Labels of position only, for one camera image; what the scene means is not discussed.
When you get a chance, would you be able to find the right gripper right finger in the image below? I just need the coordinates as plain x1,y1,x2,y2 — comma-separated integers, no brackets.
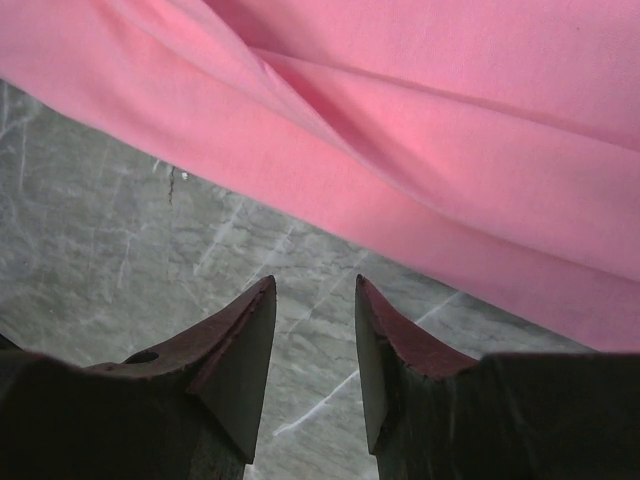
355,277,639,479

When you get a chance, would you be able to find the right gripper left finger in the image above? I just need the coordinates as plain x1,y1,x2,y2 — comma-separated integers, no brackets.
1,276,276,479

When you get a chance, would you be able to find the pink t shirt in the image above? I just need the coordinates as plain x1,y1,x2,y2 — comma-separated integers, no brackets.
1,1,639,351

